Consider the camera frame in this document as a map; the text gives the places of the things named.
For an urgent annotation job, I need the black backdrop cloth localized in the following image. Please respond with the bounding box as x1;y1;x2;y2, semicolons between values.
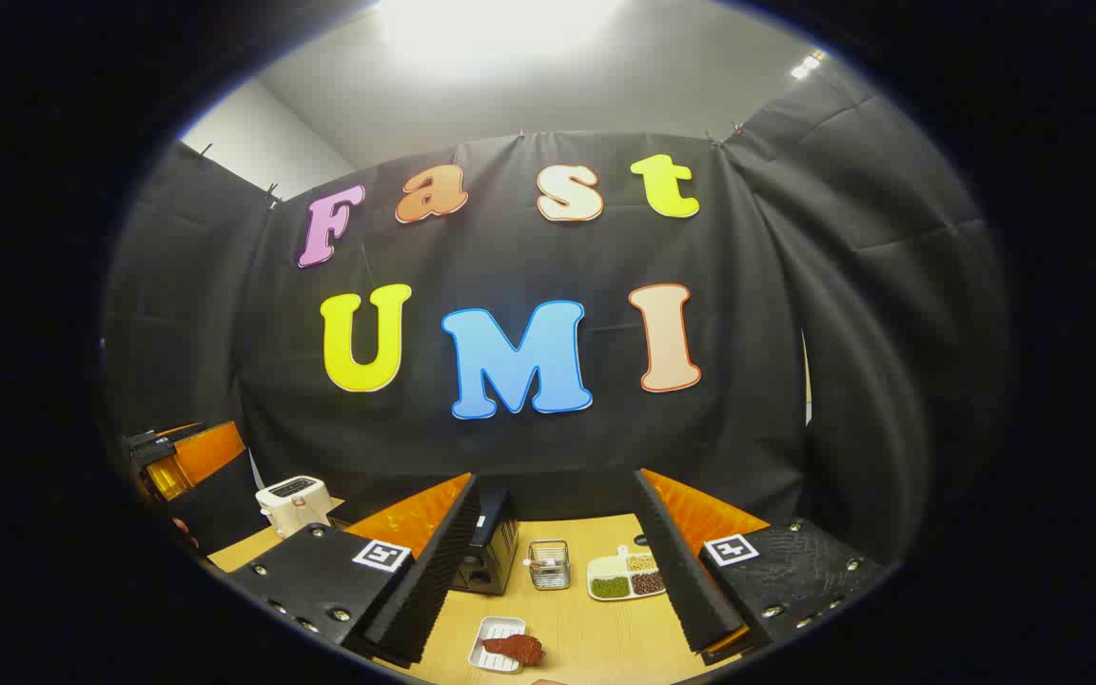
101;71;1010;572

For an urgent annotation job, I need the white toaster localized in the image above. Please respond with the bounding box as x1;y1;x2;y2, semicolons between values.
256;476;333;539

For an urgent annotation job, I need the white rectangular tray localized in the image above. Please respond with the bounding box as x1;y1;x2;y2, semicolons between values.
468;616;528;675

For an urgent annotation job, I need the black electric oven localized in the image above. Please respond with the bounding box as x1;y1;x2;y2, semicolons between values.
453;487;519;597

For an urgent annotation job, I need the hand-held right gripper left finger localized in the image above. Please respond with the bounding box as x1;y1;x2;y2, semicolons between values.
227;473;482;667

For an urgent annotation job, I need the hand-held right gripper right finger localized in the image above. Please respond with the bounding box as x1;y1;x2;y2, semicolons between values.
632;468;891;667

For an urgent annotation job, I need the wire mesh basket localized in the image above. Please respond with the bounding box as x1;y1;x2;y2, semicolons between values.
528;539;573;591

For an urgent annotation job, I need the brown piece of meat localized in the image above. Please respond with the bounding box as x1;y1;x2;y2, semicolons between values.
483;635;546;667

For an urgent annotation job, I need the white divided plate of beans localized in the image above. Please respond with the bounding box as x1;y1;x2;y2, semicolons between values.
588;547;668;602

